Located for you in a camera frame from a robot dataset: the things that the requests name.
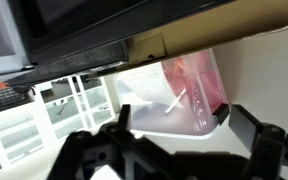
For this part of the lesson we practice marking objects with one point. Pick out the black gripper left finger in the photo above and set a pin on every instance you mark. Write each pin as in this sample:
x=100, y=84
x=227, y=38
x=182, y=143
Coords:
x=80, y=153

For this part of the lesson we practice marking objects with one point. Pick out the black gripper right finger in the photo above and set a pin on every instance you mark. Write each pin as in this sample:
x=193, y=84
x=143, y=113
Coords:
x=270, y=156

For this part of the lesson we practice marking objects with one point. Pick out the white glass door cabinet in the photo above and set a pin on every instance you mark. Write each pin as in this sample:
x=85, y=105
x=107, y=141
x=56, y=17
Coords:
x=67, y=110

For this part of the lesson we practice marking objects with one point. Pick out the black small parts organizer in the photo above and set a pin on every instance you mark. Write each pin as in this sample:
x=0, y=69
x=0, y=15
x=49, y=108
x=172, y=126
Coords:
x=0, y=100

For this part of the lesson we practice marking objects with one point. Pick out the red small device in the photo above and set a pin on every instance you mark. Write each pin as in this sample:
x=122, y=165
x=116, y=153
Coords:
x=2, y=86

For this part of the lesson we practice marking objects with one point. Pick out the clear plastic storage bin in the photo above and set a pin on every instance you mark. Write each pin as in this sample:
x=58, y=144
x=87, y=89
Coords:
x=184, y=100

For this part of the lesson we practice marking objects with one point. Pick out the black flat panel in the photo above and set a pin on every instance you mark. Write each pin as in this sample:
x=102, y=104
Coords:
x=84, y=26

